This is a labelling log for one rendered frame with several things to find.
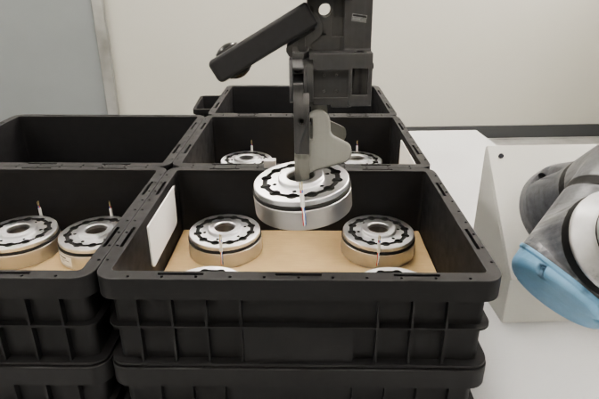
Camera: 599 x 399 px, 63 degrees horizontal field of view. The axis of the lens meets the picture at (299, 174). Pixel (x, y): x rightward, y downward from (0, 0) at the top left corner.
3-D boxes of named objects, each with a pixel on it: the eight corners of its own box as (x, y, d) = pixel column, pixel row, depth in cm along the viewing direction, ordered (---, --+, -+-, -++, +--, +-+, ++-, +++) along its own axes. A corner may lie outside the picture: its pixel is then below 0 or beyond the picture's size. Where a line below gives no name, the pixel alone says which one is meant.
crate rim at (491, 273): (94, 299, 48) (89, 278, 47) (171, 181, 76) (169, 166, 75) (504, 302, 48) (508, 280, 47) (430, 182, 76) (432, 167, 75)
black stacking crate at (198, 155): (393, 169, 107) (397, 118, 103) (423, 236, 79) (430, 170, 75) (210, 168, 107) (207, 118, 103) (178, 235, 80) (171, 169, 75)
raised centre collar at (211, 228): (205, 239, 68) (205, 235, 68) (209, 223, 73) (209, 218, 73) (241, 238, 69) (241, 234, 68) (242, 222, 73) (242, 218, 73)
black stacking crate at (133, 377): (419, 294, 83) (425, 232, 79) (476, 453, 55) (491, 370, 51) (183, 292, 84) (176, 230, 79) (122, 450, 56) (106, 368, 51)
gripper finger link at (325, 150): (352, 199, 51) (353, 109, 49) (294, 200, 51) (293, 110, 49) (349, 192, 54) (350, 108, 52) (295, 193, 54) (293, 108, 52)
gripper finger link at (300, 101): (309, 156, 48) (309, 64, 47) (293, 156, 48) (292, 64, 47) (308, 149, 53) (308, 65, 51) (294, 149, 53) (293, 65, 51)
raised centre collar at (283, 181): (277, 192, 50) (276, 187, 50) (278, 172, 54) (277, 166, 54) (325, 188, 50) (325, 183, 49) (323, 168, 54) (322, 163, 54)
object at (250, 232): (184, 252, 66) (183, 248, 66) (194, 217, 75) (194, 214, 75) (258, 250, 66) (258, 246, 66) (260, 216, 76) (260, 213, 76)
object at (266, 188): (250, 211, 48) (250, 206, 47) (257, 168, 57) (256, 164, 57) (355, 202, 48) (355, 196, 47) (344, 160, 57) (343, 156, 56)
